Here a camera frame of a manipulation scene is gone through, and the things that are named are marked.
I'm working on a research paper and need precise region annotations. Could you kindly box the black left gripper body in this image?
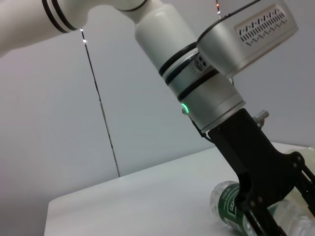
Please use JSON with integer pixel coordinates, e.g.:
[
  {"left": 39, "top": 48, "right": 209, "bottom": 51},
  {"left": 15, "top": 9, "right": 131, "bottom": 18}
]
[{"left": 201, "top": 108, "right": 307, "bottom": 211}]

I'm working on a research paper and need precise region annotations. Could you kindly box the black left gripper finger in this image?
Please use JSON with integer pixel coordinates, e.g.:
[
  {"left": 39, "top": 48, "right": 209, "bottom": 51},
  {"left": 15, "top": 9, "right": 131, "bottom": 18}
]
[
  {"left": 294, "top": 157, "right": 315, "bottom": 217},
  {"left": 242, "top": 201, "right": 287, "bottom": 236}
]

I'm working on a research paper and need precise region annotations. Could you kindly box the clear green-label water bottle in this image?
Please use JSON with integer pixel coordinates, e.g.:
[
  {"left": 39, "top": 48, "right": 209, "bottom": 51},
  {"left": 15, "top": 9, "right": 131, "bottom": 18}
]
[{"left": 209, "top": 180, "right": 315, "bottom": 236}]

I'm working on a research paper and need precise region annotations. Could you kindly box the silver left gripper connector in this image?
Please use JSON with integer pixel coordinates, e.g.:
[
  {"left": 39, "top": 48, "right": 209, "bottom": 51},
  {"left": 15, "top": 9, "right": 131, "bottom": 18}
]
[{"left": 253, "top": 110, "right": 270, "bottom": 127}]

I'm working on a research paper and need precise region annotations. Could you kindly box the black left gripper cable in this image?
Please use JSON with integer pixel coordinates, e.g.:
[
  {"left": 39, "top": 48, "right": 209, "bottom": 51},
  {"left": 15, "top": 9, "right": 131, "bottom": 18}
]
[{"left": 193, "top": 120, "right": 215, "bottom": 143}]

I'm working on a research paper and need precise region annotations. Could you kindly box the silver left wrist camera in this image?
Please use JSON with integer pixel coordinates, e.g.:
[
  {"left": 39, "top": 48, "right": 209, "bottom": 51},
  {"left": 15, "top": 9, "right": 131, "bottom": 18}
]
[{"left": 196, "top": 0, "right": 300, "bottom": 79}]

